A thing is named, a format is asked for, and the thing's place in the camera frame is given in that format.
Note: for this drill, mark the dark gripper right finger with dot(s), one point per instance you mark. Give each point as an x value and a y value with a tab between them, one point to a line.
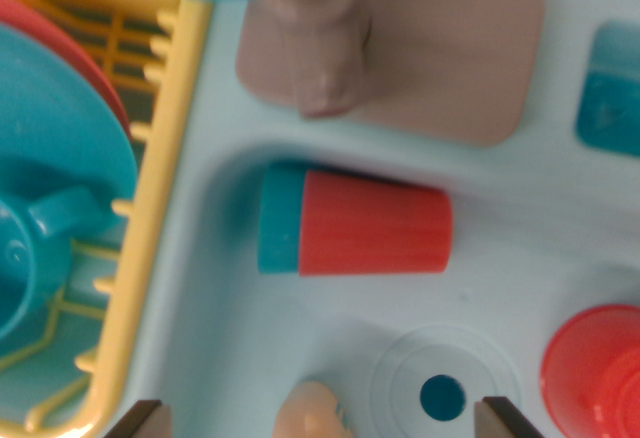
500	423

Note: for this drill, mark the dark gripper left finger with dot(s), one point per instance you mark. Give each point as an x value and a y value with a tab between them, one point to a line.
145	423

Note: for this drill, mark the beige detergent bottle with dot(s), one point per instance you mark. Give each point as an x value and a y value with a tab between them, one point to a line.
305	413

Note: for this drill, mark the light blue toy sink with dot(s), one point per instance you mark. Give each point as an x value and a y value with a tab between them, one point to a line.
225	333

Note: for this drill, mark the red plastic mug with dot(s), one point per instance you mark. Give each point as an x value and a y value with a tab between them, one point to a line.
590	373

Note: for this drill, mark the teal plastic mug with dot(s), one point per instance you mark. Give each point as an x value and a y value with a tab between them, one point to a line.
25	278

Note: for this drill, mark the red plastic tumbler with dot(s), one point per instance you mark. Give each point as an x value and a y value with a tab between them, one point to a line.
375	228

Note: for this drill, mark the yellow dish rack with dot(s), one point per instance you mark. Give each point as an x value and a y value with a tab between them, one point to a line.
150	183

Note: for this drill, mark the teal plastic tumbler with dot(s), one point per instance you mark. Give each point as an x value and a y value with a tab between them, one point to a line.
280	223

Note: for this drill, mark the teal plastic plate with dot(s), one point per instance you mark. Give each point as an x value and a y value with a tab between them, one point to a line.
50	118

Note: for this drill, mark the teal dish brush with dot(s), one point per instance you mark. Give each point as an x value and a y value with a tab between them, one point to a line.
610	113

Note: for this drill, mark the grey toy faucet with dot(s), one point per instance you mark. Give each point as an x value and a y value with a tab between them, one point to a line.
425	58

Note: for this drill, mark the red plastic plate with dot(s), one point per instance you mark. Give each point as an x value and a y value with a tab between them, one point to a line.
60	23

